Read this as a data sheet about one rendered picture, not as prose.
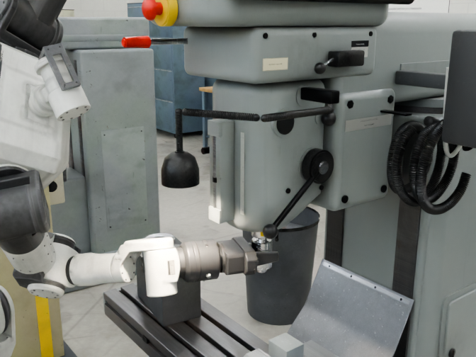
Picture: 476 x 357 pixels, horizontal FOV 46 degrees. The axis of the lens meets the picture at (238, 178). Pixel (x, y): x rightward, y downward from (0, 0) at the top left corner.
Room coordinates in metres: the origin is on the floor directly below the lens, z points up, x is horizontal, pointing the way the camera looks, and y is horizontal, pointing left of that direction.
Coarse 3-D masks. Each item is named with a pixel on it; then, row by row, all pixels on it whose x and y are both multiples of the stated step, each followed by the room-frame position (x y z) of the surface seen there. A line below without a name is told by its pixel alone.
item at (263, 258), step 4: (256, 252) 1.13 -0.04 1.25; (260, 252) 1.13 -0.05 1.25; (264, 252) 1.13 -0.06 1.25; (268, 252) 1.14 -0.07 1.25; (272, 252) 1.14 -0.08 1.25; (276, 252) 1.14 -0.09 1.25; (256, 256) 1.13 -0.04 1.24; (260, 256) 1.13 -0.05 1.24; (264, 256) 1.13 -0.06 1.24; (268, 256) 1.13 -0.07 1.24; (272, 256) 1.14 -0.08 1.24; (276, 256) 1.14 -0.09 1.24; (260, 260) 1.13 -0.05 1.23; (264, 260) 1.13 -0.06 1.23; (268, 260) 1.13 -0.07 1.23; (272, 260) 1.14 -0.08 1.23; (276, 260) 1.14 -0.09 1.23; (260, 264) 1.13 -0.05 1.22
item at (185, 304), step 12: (144, 276) 1.52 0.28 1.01; (144, 288) 1.52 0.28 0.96; (180, 288) 1.42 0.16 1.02; (192, 288) 1.44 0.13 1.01; (144, 300) 1.53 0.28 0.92; (156, 300) 1.44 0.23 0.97; (168, 300) 1.40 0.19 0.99; (180, 300) 1.42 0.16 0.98; (192, 300) 1.44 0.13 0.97; (156, 312) 1.44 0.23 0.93; (168, 312) 1.40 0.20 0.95; (180, 312) 1.42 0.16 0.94; (192, 312) 1.44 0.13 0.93; (168, 324) 1.40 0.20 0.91
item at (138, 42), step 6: (138, 36) 1.10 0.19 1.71; (144, 36) 1.11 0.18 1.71; (126, 42) 1.08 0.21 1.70; (132, 42) 1.08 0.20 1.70; (138, 42) 1.09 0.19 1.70; (144, 42) 1.10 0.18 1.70; (150, 42) 1.11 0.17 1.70; (156, 42) 1.12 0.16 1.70; (162, 42) 1.13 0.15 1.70; (168, 42) 1.14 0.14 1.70; (174, 42) 1.15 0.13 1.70; (180, 42) 1.15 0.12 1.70; (186, 42) 1.16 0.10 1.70
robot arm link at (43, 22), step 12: (24, 0) 1.20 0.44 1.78; (36, 0) 1.22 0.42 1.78; (48, 0) 1.23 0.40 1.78; (60, 0) 1.25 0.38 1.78; (24, 12) 1.18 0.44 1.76; (36, 12) 1.21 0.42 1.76; (48, 12) 1.23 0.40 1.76; (12, 24) 1.17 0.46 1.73; (24, 24) 1.19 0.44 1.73; (36, 24) 1.21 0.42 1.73; (48, 24) 1.23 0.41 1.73; (24, 36) 1.20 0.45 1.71; (36, 36) 1.21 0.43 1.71; (48, 36) 1.23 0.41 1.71; (36, 48) 1.24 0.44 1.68
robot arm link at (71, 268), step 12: (60, 240) 1.16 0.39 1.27; (60, 252) 1.14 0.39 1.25; (72, 252) 1.17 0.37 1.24; (60, 264) 1.12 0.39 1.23; (72, 264) 1.13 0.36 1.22; (84, 264) 1.12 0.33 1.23; (96, 264) 1.11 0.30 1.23; (108, 264) 1.10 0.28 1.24; (48, 276) 1.09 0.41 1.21; (60, 276) 1.11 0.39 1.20; (72, 276) 1.11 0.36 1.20; (84, 276) 1.11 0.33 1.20; (96, 276) 1.10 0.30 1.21; (108, 276) 1.09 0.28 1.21
